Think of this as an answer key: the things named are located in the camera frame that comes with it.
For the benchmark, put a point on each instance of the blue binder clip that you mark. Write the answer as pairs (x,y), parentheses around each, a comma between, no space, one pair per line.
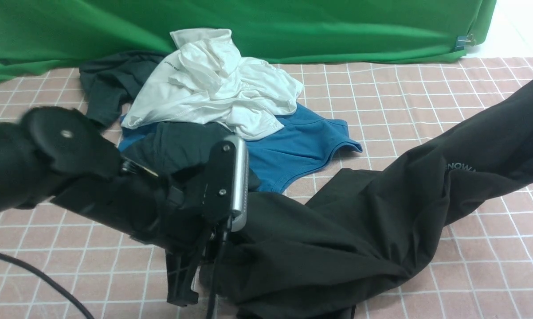
(463,42)

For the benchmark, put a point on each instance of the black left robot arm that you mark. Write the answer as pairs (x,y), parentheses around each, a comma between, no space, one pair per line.
(58,155)

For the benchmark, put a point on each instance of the green backdrop cloth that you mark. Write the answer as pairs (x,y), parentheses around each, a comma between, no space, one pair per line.
(40,35)

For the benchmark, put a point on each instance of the white shirt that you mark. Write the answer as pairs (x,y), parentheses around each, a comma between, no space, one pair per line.
(207,80)

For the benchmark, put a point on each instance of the blue shirt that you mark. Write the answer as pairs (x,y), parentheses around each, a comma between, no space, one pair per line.
(305,144)

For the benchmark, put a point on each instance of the dark gray long-sleeve shirt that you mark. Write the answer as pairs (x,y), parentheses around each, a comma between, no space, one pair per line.
(366,232)

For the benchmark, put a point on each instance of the pink checkered tablecloth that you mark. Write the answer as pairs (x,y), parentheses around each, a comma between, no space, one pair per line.
(483,268)

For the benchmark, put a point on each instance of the dark teal shirt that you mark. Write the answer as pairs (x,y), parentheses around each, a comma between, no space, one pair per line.
(167,147)

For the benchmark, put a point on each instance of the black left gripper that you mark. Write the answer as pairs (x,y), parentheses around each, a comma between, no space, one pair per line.
(175,222)

